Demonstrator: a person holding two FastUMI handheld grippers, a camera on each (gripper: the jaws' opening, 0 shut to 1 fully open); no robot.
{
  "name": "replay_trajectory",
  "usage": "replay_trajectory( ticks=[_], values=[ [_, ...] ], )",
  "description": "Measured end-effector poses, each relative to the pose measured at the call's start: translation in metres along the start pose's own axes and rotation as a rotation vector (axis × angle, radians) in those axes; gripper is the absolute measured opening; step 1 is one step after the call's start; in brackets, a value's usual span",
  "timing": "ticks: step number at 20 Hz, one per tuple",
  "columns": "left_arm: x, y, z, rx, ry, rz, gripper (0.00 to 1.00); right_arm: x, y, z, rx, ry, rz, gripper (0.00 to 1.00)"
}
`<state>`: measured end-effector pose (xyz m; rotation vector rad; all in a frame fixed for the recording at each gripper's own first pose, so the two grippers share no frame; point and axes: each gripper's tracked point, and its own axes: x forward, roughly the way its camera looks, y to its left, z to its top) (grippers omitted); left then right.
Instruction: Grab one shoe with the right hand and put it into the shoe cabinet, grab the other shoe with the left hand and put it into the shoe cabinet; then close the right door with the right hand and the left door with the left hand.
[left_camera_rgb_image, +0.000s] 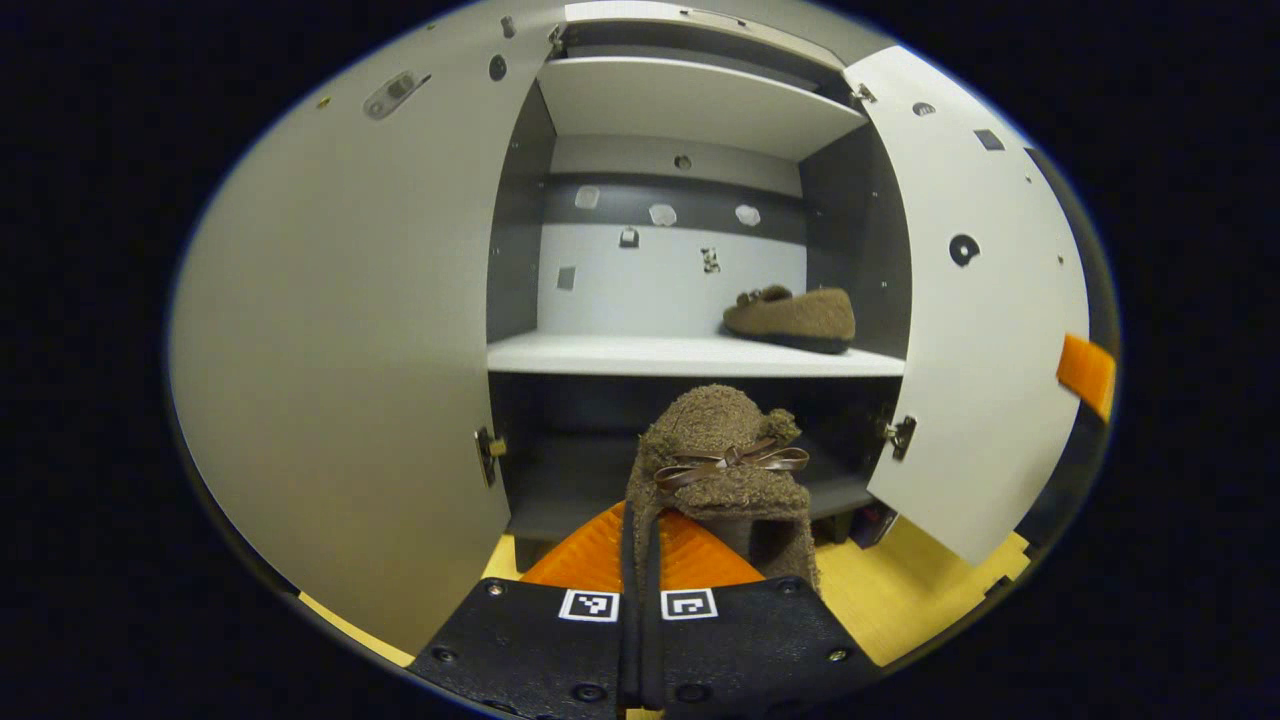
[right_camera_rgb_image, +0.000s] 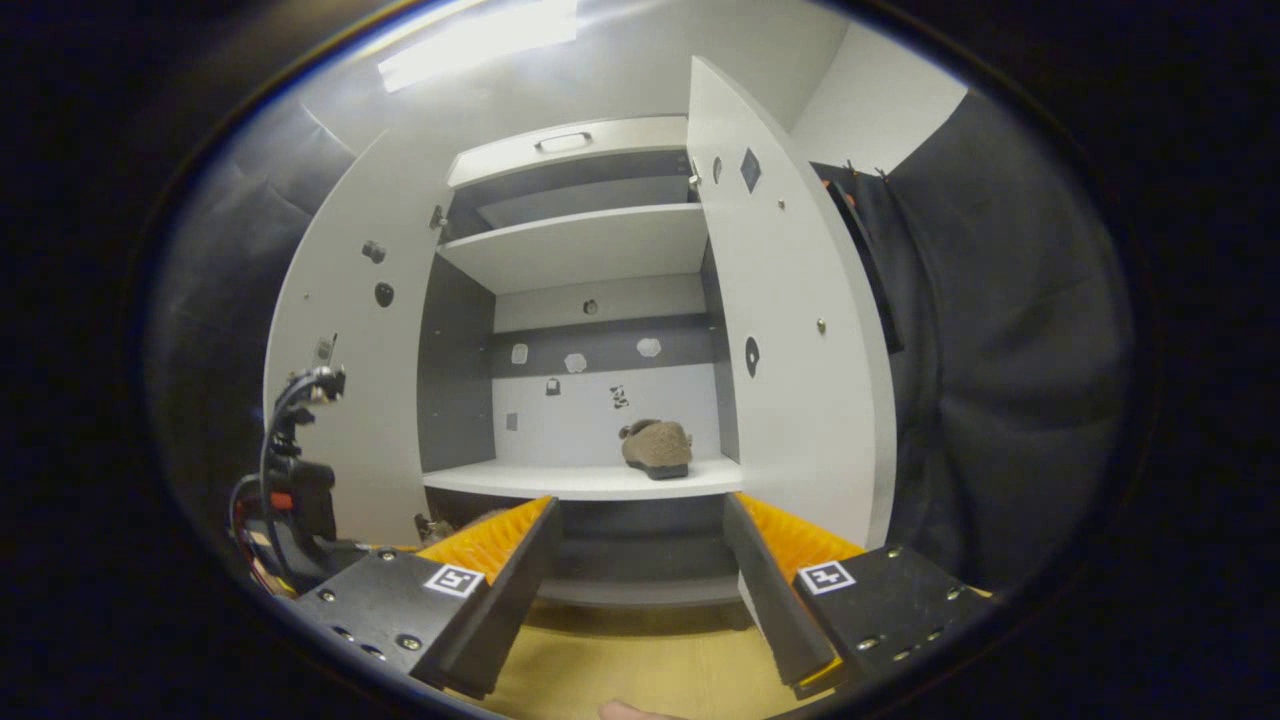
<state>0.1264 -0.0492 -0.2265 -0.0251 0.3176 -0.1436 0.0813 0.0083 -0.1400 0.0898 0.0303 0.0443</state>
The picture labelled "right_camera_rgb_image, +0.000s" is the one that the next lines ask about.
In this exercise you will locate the white shoe cabinet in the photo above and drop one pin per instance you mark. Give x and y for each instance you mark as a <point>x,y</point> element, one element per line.
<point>455,380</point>

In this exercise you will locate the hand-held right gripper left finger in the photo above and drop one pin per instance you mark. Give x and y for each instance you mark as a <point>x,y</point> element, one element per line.
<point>510,610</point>

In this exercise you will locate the white shoe cabinet door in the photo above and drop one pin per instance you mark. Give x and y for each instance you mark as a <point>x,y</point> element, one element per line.
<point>380,430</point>
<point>800,420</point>

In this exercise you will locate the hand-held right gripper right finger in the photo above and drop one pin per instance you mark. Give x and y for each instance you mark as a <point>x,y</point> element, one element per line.
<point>775,600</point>

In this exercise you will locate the white cabinet shelf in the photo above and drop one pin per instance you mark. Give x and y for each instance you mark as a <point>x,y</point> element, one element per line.
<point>580,250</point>

